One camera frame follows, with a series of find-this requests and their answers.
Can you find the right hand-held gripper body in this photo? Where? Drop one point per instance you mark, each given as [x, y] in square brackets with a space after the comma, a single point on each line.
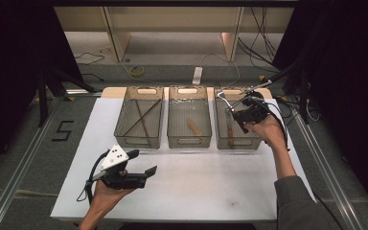
[255, 110]

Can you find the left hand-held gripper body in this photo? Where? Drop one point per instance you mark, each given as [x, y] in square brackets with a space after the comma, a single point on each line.
[115, 157]

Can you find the grey translucent plastic bin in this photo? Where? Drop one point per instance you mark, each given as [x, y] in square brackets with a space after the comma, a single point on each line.
[139, 119]
[238, 134]
[189, 119]

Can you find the dark brown chopstick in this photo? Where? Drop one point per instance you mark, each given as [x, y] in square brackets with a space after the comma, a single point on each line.
[142, 117]

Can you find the light wooden spoon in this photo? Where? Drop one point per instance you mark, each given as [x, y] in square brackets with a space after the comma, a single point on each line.
[194, 127]

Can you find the person's right hand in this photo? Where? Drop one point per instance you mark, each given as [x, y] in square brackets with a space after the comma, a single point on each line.
[268, 131]

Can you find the person's left hand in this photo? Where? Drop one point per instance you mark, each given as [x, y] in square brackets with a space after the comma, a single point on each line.
[103, 199]

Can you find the black metal stand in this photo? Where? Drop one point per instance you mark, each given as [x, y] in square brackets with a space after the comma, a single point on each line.
[42, 102]
[304, 96]

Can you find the white power strip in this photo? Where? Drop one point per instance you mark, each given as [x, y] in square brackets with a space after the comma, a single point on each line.
[197, 76]

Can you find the yellow tape roll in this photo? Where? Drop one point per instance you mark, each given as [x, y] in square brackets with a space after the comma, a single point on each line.
[137, 71]

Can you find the black curtain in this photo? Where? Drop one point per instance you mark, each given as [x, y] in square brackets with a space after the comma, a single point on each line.
[348, 80]
[19, 48]

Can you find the beige shelf unit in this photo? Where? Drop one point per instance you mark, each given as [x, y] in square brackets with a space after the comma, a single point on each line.
[172, 19]

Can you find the aluminium floor rail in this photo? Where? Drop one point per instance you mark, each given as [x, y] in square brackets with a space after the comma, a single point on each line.
[19, 166]
[329, 172]

